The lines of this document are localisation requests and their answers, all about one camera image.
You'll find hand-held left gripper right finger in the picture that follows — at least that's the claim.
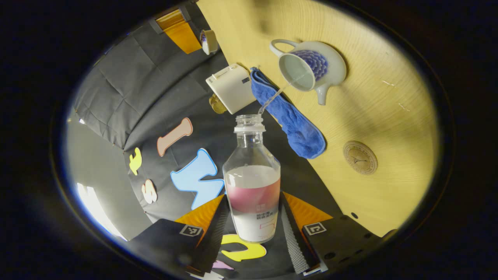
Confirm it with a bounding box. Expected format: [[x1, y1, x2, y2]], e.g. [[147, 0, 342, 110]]
[[278, 191, 384, 275]]

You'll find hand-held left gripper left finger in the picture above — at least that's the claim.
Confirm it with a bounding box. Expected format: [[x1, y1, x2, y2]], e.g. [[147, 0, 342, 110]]
[[128, 194, 231, 275]]

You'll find round wooden coaster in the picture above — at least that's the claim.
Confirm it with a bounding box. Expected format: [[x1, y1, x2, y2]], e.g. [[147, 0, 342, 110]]
[[343, 141, 378, 175]]

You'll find clear water bottle pink label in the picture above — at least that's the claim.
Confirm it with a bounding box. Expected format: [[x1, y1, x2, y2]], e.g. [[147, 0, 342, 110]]
[[223, 114, 281, 244]]

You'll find white toaster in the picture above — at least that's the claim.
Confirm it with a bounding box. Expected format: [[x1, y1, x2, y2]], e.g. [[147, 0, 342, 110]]
[[206, 63, 257, 115]]

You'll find blue towel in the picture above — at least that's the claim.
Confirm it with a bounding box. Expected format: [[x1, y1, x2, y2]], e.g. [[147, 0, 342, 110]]
[[249, 67, 326, 159]]

